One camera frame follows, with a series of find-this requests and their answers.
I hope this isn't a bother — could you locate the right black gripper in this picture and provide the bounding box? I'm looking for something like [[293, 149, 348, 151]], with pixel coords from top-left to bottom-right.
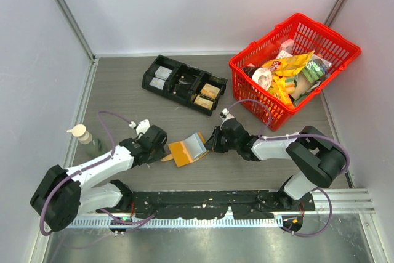
[[203, 125, 239, 153]]

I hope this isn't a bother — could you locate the orange leather card holder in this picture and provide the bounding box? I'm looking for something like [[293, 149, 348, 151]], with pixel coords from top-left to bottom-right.
[[161, 132, 208, 168]]

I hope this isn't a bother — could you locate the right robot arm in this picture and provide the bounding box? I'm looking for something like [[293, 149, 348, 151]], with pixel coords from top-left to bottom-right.
[[204, 118, 350, 211]]

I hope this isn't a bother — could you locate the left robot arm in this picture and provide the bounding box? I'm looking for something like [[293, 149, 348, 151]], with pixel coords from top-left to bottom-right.
[[30, 120, 167, 236]]

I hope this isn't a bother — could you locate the tan card box upper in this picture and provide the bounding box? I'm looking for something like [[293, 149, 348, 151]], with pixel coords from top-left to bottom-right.
[[201, 83, 220, 99]]

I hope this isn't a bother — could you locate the white card box upper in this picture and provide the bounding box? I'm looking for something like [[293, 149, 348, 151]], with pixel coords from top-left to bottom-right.
[[155, 66, 172, 80]]

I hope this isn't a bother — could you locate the green soap pump bottle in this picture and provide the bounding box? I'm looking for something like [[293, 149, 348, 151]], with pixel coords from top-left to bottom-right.
[[66, 124, 107, 158]]

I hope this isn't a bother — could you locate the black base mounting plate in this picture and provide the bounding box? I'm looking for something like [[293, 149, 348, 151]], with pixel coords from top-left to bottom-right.
[[107, 190, 315, 220]]

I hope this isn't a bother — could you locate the black compartment tray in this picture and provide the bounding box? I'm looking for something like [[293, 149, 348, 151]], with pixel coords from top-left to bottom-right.
[[142, 55, 227, 116]]

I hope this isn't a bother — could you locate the white paper roll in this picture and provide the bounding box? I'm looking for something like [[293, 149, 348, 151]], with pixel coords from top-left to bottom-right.
[[252, 67, 273, 91]]

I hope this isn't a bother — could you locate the red plastic shopping basket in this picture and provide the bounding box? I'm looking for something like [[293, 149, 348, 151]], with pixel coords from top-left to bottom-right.
[[229, 13, 361, 131]]

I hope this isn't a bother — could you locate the yellow chips bag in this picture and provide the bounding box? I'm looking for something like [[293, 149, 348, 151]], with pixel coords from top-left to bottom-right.
[[262, 51, 315, 108]]

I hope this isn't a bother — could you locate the pink white carton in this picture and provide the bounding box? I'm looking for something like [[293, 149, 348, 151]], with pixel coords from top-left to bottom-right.
[[280, 39, 295, 54]]

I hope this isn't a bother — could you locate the green foil snack packet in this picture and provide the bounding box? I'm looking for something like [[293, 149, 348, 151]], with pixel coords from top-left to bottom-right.
[[302, 58, 328, 83]]

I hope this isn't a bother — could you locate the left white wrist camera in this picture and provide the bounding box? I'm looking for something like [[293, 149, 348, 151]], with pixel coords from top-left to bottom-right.
[[135, 119, 151, 135]]

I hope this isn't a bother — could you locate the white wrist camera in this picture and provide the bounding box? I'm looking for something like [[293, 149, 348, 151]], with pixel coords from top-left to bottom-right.
[[135, 119, 151, 135], [220, 108, 235, 123]]

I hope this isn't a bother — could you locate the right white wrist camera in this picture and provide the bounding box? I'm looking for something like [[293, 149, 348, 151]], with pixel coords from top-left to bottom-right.
[[220, 108, 235, 123]]

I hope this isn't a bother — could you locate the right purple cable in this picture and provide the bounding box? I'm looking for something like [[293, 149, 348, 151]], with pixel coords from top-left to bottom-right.
[[226, 99, 352, 237]]

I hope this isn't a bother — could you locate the purple cable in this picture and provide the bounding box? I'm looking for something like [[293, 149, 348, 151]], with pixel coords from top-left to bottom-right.
[[226, 99, 352, 237], [39, 110, 155, 247]]

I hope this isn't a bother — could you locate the white perforated cable duct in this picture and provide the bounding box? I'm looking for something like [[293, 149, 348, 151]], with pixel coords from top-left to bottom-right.
[[68, 214, 283, 229]]

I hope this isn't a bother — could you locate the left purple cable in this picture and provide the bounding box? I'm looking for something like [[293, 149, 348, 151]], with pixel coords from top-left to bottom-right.
[[39, 110, 155, 247]]

